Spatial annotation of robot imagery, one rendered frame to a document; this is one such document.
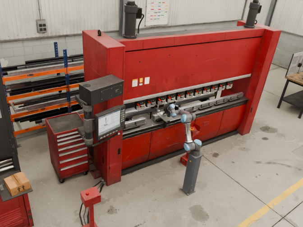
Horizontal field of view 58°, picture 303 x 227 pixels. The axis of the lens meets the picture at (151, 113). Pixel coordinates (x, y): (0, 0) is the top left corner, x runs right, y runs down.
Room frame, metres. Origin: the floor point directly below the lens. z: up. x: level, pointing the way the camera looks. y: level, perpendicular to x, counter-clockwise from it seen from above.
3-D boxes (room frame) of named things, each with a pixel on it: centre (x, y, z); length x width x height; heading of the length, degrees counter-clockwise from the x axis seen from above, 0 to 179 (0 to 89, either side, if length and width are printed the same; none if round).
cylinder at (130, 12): (3.86, 0.36, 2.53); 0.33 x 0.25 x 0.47; 125
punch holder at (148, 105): (3.93, 0.03, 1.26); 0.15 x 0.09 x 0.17; 125
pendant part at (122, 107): (2.97, 0.53, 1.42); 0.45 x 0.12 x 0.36; 139
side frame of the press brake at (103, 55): (3.64, 0.75, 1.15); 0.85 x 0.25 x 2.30; 35
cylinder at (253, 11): (5.31, -1.68, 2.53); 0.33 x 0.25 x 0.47; 125
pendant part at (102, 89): (2.99, 0.63, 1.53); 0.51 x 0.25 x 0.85; 139
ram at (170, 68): (4.44, -0.68, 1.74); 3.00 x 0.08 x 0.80; 125
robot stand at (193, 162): (3.31, -0.72, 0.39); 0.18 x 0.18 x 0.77; 39
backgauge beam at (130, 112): (4.54, -0.30, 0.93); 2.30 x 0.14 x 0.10; 125
